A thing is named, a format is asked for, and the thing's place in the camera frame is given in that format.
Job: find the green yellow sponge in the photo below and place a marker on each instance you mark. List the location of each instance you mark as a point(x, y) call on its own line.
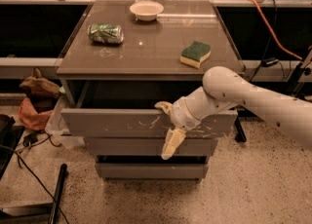
point(195, 54)

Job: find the grey top drawer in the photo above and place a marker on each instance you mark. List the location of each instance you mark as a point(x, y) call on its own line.
point(141, 123)

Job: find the crushed green soda can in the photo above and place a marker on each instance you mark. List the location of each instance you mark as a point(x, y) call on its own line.
point(106, 33)

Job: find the black metal table leg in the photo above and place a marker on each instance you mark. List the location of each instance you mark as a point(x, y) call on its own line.
point(57, 195)

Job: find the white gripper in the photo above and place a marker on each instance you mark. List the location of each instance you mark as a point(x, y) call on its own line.
point(179, 113)

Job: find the black power adapter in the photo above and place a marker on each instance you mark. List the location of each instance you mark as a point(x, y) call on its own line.
point(267, 62)

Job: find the grey bottom drawer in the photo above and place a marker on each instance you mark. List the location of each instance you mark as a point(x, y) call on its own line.
point(151, 171)

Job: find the grey middle drawer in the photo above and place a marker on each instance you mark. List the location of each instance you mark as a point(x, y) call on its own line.
point(147, 146)

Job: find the black plug on floor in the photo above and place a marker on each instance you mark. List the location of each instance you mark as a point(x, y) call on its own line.
point(30, 139)

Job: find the grey drawer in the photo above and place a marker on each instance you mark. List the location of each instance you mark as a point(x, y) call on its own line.
point(151, 171)
point(141, 123)
point(147, 146)

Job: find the grey drawer cabinet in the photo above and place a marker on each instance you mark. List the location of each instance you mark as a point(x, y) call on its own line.
point(145, 68)

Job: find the orange cloth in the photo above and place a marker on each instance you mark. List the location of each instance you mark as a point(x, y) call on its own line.
point(35, 115)

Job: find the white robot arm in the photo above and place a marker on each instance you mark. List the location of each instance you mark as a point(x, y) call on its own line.
point(223, 89)

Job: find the black stand leg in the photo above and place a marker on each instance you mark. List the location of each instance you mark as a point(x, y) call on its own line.
point(240, 135)

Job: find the white bowl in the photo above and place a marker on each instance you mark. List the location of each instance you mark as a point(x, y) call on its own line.
point(146, 10)

